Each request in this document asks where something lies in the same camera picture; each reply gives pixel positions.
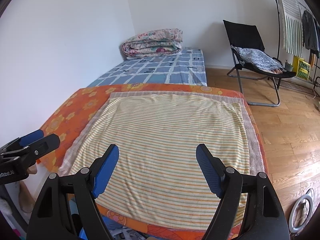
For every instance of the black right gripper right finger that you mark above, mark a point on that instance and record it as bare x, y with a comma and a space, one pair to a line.
263, 218

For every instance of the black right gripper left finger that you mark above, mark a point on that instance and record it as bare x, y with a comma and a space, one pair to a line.
51, 217

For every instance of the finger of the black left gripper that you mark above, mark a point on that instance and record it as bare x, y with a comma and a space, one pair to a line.
21, 142
41, 147

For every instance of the orange floral bed sheet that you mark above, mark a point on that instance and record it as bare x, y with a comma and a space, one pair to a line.
72, 117

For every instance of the striped yellow towel blanket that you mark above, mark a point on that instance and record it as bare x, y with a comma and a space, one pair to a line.
157, 179

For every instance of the black clothes drying rack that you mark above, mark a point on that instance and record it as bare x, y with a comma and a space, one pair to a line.
307, 55

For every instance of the yellow box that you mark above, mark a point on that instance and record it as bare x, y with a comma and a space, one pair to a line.
301, 68

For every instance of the blue white striped cushion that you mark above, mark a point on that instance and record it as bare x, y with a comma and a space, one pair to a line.
258, 58

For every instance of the blue checked bed sheet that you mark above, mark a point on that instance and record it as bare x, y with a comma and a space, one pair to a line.
186, 68

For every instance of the folded floral quilt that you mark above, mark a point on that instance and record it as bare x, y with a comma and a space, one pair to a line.
163, 42

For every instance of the dark hanging garment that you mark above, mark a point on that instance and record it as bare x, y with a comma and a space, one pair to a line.
310, 33

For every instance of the green striped hanging towel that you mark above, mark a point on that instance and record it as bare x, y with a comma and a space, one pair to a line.
292, 27

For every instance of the white ring light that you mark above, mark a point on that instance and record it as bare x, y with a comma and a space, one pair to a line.
301, 212

